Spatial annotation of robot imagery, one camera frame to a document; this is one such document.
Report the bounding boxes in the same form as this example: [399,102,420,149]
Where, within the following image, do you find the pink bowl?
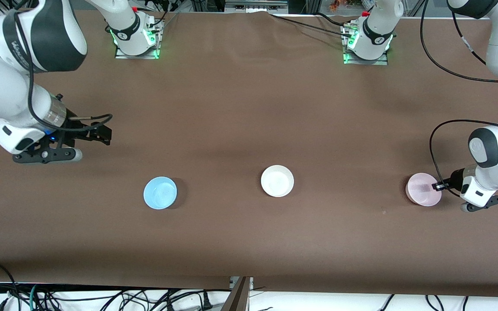
[405,173,442,206]

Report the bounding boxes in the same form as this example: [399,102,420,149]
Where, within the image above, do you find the blue bowl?
[143,176,178,210]

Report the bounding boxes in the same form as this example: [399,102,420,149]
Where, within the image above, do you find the white bowl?
[261,165,295,198]

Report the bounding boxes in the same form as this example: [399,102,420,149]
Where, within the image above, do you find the brown table cover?
[0,9,498,298]

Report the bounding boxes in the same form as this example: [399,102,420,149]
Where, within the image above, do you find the silver metal box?
[225,0,288,13]

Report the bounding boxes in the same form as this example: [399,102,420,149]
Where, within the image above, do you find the orange background item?
[329,0,364,11]

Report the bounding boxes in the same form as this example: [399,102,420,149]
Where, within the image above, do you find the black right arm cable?
[13,9,113,132]

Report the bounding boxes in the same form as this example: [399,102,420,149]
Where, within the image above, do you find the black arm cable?
[420,0,498,199]
[13,9,113,132]

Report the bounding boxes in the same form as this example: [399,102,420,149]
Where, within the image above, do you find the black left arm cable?
[420,0,498,199]

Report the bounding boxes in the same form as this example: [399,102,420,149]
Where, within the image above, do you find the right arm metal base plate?
[115,19,161,60]

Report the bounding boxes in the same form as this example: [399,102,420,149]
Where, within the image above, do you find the black base cable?
[145,9,179,33]

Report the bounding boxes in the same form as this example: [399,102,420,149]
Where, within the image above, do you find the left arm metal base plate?
[343,22,389,66]

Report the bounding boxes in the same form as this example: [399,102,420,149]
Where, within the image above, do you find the teal floor cable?
[29,284,42,311]

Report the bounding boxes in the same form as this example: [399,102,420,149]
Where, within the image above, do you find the short black table cable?
[316,12,351,25]

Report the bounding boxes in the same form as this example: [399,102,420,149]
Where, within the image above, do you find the long black table cable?
[271,14,353,37]

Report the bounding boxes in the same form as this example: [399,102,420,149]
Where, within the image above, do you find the grey metal post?
[221,276,254,311]

